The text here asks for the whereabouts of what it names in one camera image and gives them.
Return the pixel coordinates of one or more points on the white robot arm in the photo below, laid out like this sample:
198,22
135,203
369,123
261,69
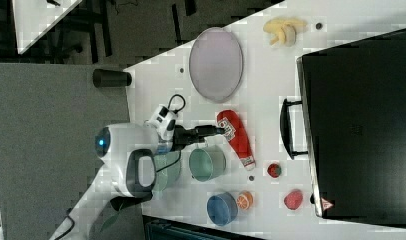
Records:
127,151

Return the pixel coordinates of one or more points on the black cylinder table post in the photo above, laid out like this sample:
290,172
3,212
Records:
110,78

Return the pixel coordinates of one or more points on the red raspberry toy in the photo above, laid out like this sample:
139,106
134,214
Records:
293,199

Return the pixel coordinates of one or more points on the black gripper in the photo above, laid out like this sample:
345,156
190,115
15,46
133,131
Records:
184,137

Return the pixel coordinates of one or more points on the green perforated strainer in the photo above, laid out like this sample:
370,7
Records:
168,168

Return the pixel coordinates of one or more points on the green cup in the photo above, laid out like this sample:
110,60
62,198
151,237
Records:
207,163

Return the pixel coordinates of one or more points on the black toaster oven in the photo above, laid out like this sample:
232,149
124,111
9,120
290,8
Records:
353,98

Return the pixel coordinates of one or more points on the plush banana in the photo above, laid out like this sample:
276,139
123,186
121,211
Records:
284,30

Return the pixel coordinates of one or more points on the orange slice toy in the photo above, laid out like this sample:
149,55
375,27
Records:
244,200

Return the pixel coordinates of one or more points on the red plush ketchup bottle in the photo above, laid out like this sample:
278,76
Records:
237,137

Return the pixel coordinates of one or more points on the lilac round plate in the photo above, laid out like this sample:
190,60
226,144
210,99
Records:
216,64

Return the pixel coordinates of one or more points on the strawberry toy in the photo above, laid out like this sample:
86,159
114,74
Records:
274,170

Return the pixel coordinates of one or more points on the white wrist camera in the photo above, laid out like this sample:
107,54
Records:
163,120

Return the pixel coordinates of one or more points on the blue bowl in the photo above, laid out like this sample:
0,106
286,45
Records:
222,209

